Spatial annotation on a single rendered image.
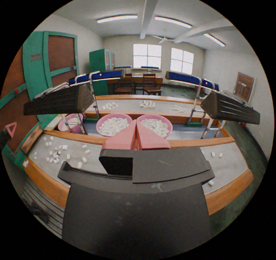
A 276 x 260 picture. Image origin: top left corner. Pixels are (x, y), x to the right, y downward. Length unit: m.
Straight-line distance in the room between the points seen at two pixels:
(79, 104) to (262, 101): 4.51
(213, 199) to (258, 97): 4.18
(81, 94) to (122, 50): 5.17
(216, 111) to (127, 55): 5.17
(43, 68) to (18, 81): 0.31
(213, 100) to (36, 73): 1.19
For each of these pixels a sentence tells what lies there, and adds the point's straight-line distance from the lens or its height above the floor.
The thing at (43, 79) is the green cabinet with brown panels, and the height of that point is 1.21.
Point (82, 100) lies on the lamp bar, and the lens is 0.25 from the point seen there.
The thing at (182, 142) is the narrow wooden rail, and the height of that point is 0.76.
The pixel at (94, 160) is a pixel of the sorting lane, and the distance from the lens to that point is 0.51.
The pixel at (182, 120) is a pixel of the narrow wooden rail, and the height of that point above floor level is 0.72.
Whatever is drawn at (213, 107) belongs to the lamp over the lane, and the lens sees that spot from 0.28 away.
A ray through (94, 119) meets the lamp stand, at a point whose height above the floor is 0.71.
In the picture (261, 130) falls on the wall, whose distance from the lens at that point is 4.36.
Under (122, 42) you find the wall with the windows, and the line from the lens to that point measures 5.47.
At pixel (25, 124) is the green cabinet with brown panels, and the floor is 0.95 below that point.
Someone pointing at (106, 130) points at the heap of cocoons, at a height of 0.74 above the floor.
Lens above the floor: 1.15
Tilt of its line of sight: 37 degrees down
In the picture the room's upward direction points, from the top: straight up
